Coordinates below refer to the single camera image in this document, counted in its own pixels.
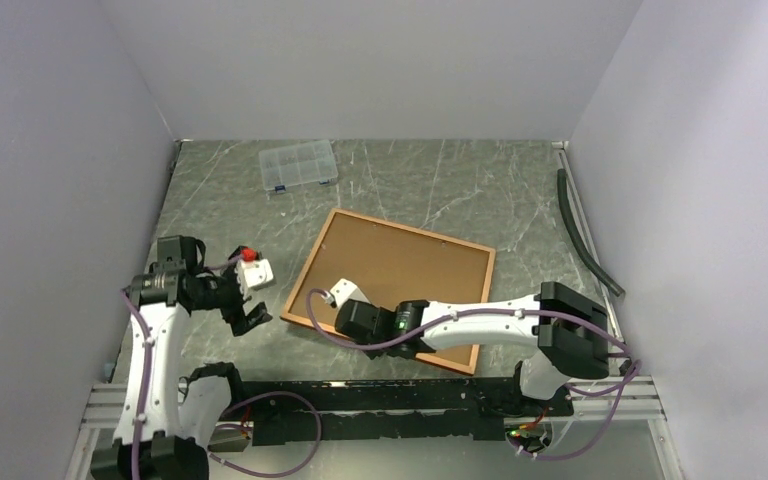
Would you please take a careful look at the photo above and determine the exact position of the brown backing board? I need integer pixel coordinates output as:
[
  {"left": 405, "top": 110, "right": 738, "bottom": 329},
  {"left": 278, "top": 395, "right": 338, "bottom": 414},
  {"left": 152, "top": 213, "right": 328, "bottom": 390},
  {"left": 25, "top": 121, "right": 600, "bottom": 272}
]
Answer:
[{"left": 280, "top": 208, "right": 496, "bottom": 328}]

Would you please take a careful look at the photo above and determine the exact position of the wooden picture frame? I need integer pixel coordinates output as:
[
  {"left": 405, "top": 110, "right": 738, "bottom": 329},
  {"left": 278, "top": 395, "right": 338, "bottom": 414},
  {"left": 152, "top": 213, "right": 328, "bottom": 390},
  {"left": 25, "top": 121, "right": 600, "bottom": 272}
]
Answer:
[{"left": 280, "top": 208, "right": 496, "bottom": 380}]

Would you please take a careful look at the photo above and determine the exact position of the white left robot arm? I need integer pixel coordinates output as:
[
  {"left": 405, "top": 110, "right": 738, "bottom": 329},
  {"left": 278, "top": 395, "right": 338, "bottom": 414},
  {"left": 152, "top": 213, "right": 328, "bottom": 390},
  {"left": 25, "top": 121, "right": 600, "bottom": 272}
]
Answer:
[{"left": 90, "top": 235, "right": 274, "bottom": 479}]

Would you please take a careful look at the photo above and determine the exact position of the clear plastic organizer box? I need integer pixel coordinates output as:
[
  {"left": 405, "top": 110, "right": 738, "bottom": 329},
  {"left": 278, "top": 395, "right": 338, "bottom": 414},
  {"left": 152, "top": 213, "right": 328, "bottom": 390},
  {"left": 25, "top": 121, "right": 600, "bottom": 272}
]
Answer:
[{"left": 258, "top": 140, "right": 338, "bottom": 193}]

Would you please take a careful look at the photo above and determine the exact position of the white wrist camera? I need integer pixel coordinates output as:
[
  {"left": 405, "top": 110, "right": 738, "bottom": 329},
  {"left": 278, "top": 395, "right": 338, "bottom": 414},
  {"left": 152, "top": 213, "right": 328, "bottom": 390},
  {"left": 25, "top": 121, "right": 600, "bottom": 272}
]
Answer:
[
  {"left": 229, "top": 246, "right": 274, "bottom": 293},
  {"left": 322, "top": 278, "right": 369, "bottom": 310}
]

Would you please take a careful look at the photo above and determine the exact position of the black foam tube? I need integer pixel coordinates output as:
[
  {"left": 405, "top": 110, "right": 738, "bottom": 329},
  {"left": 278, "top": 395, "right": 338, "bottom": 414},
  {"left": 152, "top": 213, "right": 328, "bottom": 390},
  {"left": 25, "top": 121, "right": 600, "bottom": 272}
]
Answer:
[{"left": 556, "top": 168, "right": 626, "bottom": 297}]

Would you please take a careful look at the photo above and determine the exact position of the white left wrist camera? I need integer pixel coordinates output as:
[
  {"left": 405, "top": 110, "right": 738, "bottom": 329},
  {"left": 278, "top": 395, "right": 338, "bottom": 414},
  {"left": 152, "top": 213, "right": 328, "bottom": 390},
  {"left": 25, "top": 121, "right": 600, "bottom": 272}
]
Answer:
[{"left": 229, "top": 246, "right": 274, "bottom": 293}]

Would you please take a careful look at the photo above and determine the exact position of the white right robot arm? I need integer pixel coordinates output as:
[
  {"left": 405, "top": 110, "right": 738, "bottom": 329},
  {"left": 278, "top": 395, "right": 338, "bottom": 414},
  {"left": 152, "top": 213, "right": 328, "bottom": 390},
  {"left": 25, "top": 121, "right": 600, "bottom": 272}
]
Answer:
[{"left": 324, "top": 280, "right": 610, "bottom": 415}]

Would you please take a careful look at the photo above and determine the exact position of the aluminium extrusion rail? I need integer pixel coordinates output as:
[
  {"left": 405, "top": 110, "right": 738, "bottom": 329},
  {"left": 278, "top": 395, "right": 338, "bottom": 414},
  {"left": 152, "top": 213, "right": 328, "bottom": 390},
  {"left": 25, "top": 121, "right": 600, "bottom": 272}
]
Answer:
[{"left": 65, "top": 341, "right": 687, "bottom": 480}]

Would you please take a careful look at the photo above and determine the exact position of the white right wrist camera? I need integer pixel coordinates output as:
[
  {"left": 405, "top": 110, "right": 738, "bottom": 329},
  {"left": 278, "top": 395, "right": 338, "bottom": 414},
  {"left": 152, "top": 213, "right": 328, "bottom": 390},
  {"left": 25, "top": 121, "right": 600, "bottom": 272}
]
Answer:
[{"left": 322, "top": 278, "right": 369, "bottom": 310}]

